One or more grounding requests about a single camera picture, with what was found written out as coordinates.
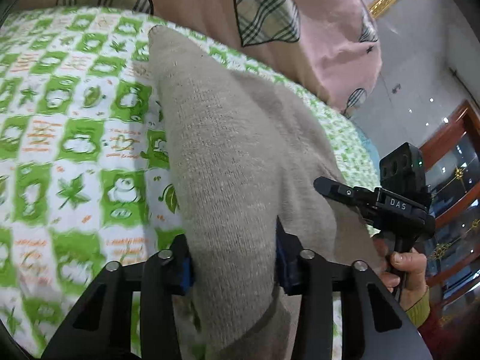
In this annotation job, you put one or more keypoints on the brown wooden furniture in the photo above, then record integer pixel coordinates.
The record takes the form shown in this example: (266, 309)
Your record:
(452, 171)

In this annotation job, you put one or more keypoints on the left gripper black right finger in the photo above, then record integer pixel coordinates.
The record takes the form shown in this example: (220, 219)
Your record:
(298, 270)

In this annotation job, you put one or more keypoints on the pink quilt with plaid hearts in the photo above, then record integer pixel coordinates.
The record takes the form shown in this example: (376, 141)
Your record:
(330, 47)

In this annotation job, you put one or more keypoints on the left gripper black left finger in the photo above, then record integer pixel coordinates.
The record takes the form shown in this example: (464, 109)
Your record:
(170, 269)

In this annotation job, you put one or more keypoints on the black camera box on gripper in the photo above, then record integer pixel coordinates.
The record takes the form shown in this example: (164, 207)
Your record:
(402, 172)

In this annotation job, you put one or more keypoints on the yellow-green sleeve forearm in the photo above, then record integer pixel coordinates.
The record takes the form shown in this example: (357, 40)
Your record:
(421, 310)

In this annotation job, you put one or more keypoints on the beige knit sweater brown cuff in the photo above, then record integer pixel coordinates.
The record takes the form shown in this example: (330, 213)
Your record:
(244, 153)

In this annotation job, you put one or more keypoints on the person's right hand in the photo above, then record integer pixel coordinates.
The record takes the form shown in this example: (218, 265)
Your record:
(412, 264)

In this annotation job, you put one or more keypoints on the green white patterned bed sheet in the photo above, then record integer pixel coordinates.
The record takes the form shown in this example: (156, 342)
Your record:
(85, 173)

